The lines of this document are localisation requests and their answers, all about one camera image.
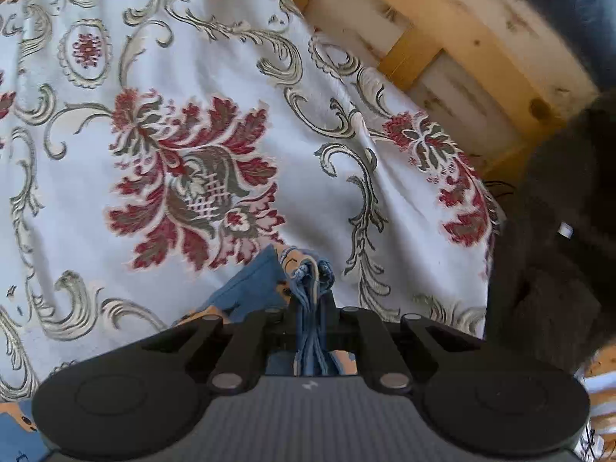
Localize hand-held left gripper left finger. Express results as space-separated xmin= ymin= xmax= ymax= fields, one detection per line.
xmin=139 ymin=297 xmax=295 ymax=392

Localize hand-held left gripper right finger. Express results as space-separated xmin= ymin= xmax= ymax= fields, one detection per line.
xmin=319 ymin=293 xmax=483 ymax=392

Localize blue pants with orange print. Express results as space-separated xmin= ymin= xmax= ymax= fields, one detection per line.
xmin=0 ymin=245 xmax=359 ymax=462

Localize dark fuzzy cloth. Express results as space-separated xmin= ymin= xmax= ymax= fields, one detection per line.
xmin=484 ymin=99 xmax=616 ymax=378

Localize white striped object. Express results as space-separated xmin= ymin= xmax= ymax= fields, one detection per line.
xmin=575 ymin=358 xmax=616 ymax=462

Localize floral white and red blanket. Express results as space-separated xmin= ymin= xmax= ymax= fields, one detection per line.
xmin=0 ymin=0 xmax=506 ymax=402

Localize wooden bed frame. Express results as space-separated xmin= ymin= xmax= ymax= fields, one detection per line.
xmin=262 ymin=0 xmax=600 ymax=188

